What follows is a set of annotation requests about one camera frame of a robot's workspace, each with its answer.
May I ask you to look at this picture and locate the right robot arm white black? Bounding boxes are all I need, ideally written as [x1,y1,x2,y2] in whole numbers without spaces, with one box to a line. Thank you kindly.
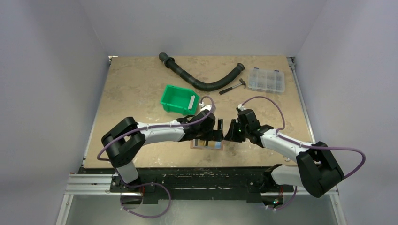
[224,109,344,198]

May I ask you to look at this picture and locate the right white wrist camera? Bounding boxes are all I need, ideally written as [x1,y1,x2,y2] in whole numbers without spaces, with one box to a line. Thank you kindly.
[236,104,247,112]

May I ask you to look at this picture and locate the small black-handled hammer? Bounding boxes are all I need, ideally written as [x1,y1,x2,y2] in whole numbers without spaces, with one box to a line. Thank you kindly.
[219,78,246,95]

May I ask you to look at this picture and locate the black corrugated hose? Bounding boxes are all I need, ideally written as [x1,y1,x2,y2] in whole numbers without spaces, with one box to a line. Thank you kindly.
[158,52,245,92]

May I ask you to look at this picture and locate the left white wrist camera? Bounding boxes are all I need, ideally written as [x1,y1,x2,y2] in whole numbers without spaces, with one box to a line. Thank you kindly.
[200,105,212,114]

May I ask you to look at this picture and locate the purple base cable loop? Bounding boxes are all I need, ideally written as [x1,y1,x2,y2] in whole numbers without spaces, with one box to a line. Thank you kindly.
[120,182,172,218]

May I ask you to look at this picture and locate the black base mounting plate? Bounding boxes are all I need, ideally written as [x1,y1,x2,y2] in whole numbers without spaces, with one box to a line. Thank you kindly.
[110,166,294,204]

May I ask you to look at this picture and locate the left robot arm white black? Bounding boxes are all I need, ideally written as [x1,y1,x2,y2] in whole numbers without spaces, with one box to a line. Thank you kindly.
[101,110,223,192]

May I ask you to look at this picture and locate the white card in bin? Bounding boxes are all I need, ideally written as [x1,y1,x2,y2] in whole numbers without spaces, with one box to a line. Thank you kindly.
[187,95,196,110]

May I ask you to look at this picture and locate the clear plastic organizer box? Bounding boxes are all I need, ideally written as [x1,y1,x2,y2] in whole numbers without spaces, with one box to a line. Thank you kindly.
[247,67,285,93]

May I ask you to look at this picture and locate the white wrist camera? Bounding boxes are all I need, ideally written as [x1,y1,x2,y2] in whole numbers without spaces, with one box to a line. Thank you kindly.
[200,105,212,114]
[236,104,247,112]

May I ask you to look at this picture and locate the green plastic bin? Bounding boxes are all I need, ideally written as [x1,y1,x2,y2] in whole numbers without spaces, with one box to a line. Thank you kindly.
[160,85,199,116]

